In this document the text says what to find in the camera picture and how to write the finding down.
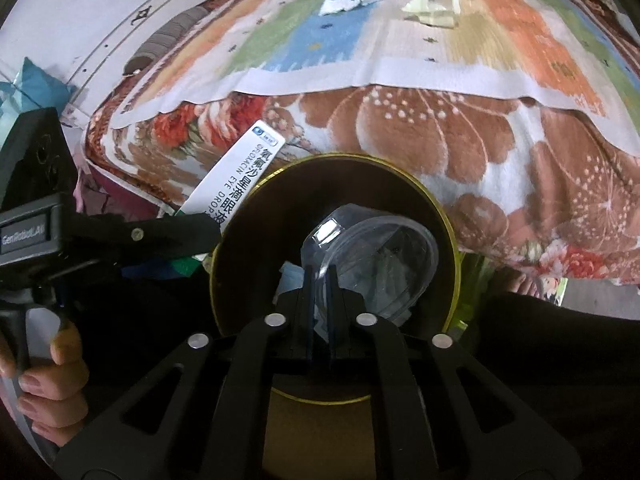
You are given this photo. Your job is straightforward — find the cream sachet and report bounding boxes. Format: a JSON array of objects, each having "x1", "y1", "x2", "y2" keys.
[{"x1": 402, "y1": 0, "x2": 462, "y2": 27}]

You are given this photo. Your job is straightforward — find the floral blanket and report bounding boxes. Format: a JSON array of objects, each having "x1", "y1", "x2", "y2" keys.
[{"x1": 82, "y1": 0, "x2": 640, "y2": 286}]

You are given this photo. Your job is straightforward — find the teal plastic packet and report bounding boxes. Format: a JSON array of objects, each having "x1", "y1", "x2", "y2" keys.
[{"x1": 0, "y1": 57, "x2": 78, "y2": 117}]

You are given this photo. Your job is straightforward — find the crumpled white plastic wrapper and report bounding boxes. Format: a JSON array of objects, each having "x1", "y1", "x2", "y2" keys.
[{"x1": 319, "y1": 0, "x2": 387, "y2": 16}]

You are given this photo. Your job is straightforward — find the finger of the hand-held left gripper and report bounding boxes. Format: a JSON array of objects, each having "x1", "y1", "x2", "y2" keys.
[{"x1": 64, "y1": 211, "x2": 224, "y2": 281}]

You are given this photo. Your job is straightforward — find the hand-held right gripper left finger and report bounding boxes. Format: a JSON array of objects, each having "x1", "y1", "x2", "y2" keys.
[{"x1": 52, "y1": 261, "x2": 321, "y2": 480}]

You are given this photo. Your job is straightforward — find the rolled grey striped cloth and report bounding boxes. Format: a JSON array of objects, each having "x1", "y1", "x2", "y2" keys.
[{"x1": 122, "y1": 6, "x2": 211, "y2": 75}]

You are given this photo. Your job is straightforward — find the clear plastic cup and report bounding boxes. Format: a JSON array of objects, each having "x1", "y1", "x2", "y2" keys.
[{"x1": 300, "y1": 203, "x2": 441, "y2": 329}]

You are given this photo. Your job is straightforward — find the white eye drop box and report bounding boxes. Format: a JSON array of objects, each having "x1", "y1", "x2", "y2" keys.
[{"x1": 172, "y1": 120, "x2": 287, "y2": 278}]

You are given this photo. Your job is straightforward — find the person's left hand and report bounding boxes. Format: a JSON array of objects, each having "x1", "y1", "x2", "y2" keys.
[{"x1": 0, "y1": 320, "x2": 91, "y2": 448}]

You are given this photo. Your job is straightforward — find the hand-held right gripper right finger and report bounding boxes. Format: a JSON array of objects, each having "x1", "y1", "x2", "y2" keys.
[{"x1": 327, "y1": 265, "x2": 583, "y2": 480}]

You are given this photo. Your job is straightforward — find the green plastic bag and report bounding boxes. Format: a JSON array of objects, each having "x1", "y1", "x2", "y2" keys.
[{"x1": 450, "y1": 254, "x2": 493, "y2": 332}]

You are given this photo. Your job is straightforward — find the dark bin with gold rim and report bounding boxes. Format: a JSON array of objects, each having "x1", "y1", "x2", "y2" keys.
[{"x1": 209, "y1": 152, "x2": 462, "y2": 480}]

